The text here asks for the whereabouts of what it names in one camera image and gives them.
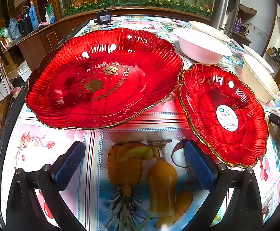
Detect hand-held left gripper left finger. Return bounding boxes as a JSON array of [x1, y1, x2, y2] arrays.
[[5, 140, 88, 231]]

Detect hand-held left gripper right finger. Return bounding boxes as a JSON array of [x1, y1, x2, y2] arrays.
[[183, 140, 263, 231]]

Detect beige disposable bowl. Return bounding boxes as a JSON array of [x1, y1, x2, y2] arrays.
[[242, 54, 280, 103], [189, 20, 230, 42], [173, 27, 232, 65], [242, 44, 275, 74]]

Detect large red ribbed plate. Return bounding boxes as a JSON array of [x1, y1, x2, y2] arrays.
[[25, 28, 184, 130]]

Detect small red ribbed plate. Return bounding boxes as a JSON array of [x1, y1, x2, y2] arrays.
[[178, 63, 268, 169]]

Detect printed fruit tablecloth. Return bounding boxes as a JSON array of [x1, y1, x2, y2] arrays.
[[1, 16, 280, 231]]

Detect white plastic bucket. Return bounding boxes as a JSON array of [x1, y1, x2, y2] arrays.
[[17, 61, 32, 82]]

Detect wooden side shelf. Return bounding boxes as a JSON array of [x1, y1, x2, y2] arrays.
[[236, 3, 257, 46]]

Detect stainless steel thermos jug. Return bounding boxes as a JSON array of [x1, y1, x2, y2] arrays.
[[210, 0, 240, 38]]

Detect wooden cabinet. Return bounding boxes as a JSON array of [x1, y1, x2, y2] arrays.
[[17, 6, 213, 65]]

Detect grey bag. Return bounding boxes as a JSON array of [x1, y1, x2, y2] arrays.
[[8, 18, 23, 40]]

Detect black kettle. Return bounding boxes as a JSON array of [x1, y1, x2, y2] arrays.
[[17, 10, 33, 34]]

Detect small black motor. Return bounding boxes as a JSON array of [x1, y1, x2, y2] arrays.
[[95, 11, 112, 24]]

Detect green spray bottle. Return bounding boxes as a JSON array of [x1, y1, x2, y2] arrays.
[[45, 3, 55, 24]]

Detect blue water bottle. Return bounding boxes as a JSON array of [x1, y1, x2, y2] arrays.
[[29, 5, 39, 30]]

